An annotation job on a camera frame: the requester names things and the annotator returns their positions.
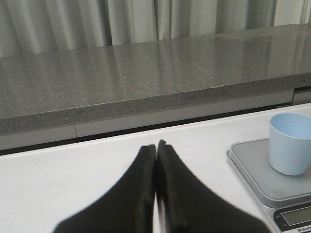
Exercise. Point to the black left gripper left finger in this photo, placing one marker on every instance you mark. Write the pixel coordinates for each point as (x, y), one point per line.
(127, 207)

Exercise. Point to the grey curtain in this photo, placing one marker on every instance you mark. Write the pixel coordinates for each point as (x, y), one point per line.
(38, 26)

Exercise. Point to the silver electronic kitchen scale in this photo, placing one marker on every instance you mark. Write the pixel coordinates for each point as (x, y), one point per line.
(286, 200)

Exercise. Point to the light blue plastic cup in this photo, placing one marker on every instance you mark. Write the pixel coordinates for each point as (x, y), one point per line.
(290, 143)

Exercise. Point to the grey stone counter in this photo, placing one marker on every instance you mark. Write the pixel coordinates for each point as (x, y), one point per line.
(70, 95)

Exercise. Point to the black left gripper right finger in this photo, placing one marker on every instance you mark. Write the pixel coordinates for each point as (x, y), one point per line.
(186, 205)

